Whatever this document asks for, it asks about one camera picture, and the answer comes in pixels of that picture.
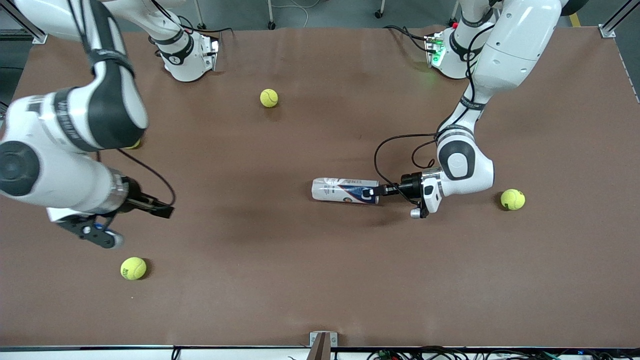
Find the blue white tennis ball can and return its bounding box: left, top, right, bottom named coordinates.
left=311, top=177, right=381, bottom=205

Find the black cable bundle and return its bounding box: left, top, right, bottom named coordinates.
left=367, top=345, right=640, bottom=360

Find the black left base cable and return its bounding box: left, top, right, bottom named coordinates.
left=383, top=24, right=432, bottom=55

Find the white table edge rail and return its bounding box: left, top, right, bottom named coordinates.
left=0, top=346, right=640, bottom=360

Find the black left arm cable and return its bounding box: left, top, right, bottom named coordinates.
left=374, top=22, right=496, bottom=206

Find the black right base cable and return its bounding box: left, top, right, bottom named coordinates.
left=150, top=0, right=235, bottom=41

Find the black base cable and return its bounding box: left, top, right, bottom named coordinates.
left=150, top=0, right=235, bottom=41
left=383, top=24, right=432, bottom=55

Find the aluminium frame post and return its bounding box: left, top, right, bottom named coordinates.
left=599, top=0, right=640, bottom=39
left=9, top=0, right=49, bottom=45

